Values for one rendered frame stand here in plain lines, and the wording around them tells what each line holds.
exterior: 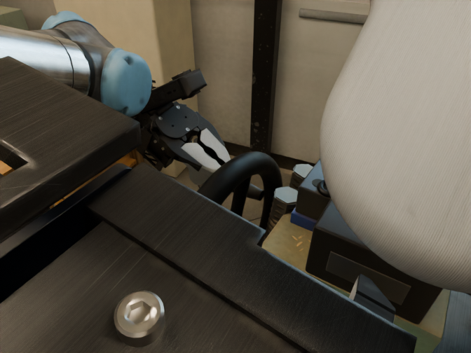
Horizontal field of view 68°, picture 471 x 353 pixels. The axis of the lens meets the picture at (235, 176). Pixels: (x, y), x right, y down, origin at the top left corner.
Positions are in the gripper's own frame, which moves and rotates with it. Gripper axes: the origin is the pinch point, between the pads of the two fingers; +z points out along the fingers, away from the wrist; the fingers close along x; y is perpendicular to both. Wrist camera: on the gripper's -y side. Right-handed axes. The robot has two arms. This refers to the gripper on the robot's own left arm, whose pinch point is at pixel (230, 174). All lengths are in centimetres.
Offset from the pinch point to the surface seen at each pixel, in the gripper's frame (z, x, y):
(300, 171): 5.8, 8.6, -16.9
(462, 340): 23.9, 12.9, -19.1
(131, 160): -46, -54, 104
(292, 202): 6.9, 12.7, -17.4
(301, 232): 8.9, 14.5, -17.4
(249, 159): 1.3, 6.4, -11.4
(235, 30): -48, -103, 45
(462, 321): 23.8, 11.2, -19.0
